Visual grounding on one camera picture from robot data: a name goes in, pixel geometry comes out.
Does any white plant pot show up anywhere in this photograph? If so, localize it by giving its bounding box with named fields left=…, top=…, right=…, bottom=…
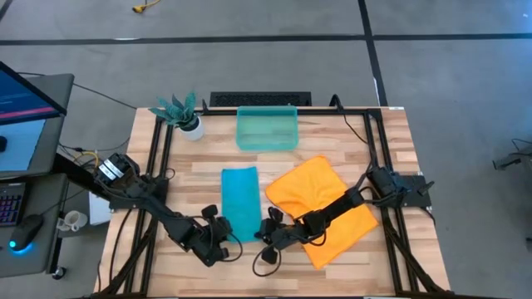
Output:
left=179, top=116, right=206, bottom=142

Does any white box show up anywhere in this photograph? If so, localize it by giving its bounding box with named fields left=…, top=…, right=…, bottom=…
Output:
left=87, top=191, right=113, bottom=227

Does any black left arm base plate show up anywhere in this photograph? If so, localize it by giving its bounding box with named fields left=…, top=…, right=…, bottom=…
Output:
left=109, top=175, right=170, bottom=209

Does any black floor stand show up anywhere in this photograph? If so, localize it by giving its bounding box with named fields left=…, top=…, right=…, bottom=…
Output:
left=491, top=138, right=532, bottom=172

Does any teal microfiber towel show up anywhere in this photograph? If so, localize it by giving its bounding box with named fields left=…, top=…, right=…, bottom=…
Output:
left=220, top=166, right=261, bottom=244

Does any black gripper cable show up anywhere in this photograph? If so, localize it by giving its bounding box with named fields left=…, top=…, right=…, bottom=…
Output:
left=225, top=231, right=245, bottom=264
left=251, top=243, right=284, bottom=278

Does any grey side table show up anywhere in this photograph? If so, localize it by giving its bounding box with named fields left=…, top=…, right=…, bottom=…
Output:
left=0, top=173, right=71, bottom=278

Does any green artificial snake plant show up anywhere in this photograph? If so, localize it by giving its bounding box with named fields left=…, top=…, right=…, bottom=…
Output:
left=148, top=91, right=201, bottom=128

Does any white mug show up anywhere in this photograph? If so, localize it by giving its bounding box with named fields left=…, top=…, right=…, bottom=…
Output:
left=55, top=209, right=89, bottom=233

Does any black floor vent grille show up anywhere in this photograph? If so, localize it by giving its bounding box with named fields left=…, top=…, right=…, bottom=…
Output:
left=209, top=91, right=313, bottom=108

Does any yellow floor cable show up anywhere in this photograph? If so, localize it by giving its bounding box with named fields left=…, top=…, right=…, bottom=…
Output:
left=131, top=0, right=162, bottom=14

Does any orange microfiber towel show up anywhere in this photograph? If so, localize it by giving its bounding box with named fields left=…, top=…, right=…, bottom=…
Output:
left=264, top=154, right=380, bottom=271

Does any computer monitor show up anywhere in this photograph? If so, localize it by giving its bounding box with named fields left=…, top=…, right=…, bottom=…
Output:
left=0, top=73, right=76, bottom=180

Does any black keyboard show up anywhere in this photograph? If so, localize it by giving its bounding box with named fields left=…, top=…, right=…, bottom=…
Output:
left=0, top=181, right=27, bottom=228

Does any black mouse with blue light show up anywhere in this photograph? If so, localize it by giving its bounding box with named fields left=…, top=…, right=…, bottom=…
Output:
left=8, top=213, right=45, bottom=253

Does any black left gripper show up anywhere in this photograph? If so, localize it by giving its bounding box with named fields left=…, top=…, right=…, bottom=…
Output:
left=201, top=204, right=235, bottom=267

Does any yellow cable bundle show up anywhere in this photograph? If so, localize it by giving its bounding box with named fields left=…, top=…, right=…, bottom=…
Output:
left=71, top=149, right=101, bottom=172

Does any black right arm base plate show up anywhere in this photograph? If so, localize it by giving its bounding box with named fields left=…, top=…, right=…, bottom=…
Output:
left=378, top=174, right=434, bottom=209

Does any blue-screen monitor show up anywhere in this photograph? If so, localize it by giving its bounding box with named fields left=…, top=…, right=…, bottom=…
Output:
left=0, top=61, right=68, bottom=126

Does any teal translucent plastic basket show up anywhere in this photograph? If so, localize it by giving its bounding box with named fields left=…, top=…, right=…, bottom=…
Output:
left=234, top=105, right=300, bottom=152

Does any black aluminium table frame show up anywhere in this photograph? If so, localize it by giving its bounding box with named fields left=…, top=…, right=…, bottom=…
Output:
left=93, top=97, right=452, bottom=299

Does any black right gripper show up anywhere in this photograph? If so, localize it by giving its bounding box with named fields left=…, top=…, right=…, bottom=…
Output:
left=254, top=206, right=301, bottom=266

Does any long black power cable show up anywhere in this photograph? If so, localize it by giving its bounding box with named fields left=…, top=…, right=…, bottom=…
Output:
left=328, top=93, right=375, bottom=171

